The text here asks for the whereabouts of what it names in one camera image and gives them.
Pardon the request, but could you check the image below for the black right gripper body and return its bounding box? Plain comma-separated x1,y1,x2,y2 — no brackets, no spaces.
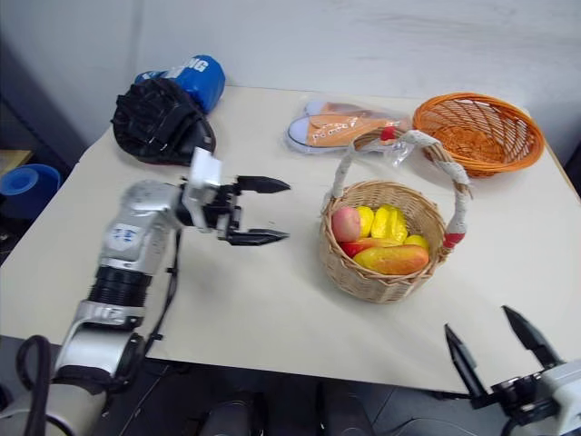
471,370,564,426

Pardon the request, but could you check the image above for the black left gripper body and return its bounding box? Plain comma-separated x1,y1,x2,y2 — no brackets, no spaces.
206,176,249,243

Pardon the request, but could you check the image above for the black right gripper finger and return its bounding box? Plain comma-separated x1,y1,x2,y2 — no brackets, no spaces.
445,322,492,409
501,305,565,371

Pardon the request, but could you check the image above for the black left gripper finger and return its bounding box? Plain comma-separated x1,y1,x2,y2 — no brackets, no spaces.
238,175,292,196
227,228,291,248

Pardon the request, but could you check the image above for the orange wicker basket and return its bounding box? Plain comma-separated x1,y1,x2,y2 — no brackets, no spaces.
411,93,546,178

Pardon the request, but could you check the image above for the orange canvas sneaker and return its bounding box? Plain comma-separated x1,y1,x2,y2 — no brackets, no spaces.
302,100,392,120
285,113,412,155

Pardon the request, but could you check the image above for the pink peach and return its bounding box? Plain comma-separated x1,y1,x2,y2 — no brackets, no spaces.
330,206,362,243

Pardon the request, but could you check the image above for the red fruit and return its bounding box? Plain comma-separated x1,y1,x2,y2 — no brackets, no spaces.
339,238,403,258

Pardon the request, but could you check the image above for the blue printed bag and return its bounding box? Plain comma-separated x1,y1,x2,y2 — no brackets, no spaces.
134,54,227,114

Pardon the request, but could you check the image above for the yellow orange mango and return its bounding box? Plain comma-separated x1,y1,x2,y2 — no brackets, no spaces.
352,243,430,276

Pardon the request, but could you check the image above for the yellow pepper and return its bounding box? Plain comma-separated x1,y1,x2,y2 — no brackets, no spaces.
370,203,409,244

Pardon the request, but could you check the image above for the orange sneaker in plastic bag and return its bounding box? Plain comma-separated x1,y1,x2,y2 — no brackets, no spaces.
284,99,426,167

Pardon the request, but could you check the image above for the dark rounded shape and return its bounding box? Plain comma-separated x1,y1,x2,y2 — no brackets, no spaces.
203,392,270,436

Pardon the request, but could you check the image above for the blue plastic bucket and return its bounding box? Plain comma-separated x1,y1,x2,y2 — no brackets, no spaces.
0,163,63,220

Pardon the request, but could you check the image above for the light wooden shelf board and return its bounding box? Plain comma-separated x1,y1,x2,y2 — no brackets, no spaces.
0,148,35,172

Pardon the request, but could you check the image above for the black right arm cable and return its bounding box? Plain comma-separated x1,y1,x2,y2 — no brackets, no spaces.
498,415,523,436

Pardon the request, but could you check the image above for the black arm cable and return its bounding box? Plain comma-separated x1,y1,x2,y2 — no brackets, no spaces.
498,415,523,436
144,226,183,360

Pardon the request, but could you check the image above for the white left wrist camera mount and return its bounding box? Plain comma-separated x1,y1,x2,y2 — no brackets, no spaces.
183,147,226,233

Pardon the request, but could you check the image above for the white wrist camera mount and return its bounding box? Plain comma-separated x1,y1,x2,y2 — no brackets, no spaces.
183,147,226,233
539,358,581,436

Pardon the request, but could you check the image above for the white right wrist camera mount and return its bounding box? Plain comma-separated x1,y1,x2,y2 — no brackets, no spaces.
539,358,581,436

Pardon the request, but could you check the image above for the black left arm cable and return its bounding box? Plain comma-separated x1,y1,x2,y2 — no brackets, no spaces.
144,226,183,360

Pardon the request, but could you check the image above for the natural wicker basket with handle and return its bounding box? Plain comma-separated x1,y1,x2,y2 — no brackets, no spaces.
319,126,473,304

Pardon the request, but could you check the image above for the thick black looped cable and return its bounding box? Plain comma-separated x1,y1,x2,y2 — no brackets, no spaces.
16,334,54,436

